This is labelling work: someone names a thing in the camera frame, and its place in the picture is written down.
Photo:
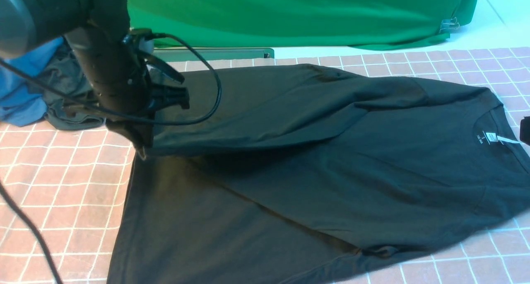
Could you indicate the metal binder clip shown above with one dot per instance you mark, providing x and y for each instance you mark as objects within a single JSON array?
[{"x": 449, "y": 25}]

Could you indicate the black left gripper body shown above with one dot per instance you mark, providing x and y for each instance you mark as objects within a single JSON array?
[{"x": 114, "y": 72}]

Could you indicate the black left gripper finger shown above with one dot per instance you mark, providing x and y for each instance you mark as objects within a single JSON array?
[
  {"x": 163, "y": 96},
  {"x": 165, "y": 68}
]

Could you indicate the green backdrop cloth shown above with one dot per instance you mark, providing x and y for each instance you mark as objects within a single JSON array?
[{"x": 378, "y": 25}]

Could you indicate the blue crumpled garment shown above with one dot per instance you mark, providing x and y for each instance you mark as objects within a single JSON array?
[{"x": 18, "y": 106}]

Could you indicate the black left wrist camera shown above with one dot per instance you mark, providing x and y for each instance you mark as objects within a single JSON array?
[{"x": 140, "y": 39}]

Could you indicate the dark gray long-sleeve shirt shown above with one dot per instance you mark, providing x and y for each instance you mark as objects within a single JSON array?
[{"x": 309, "y": 174}]

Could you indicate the teal metal rail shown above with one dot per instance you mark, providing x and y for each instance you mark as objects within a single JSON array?
[{"x": 214, "y": 54}]

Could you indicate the pink checkered tablecloth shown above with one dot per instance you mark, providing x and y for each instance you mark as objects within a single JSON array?
[{"x": 72, "y": 184}]

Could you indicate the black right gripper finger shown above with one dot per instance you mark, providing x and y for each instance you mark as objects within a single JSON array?
[{"x": 524, "y": 130}]

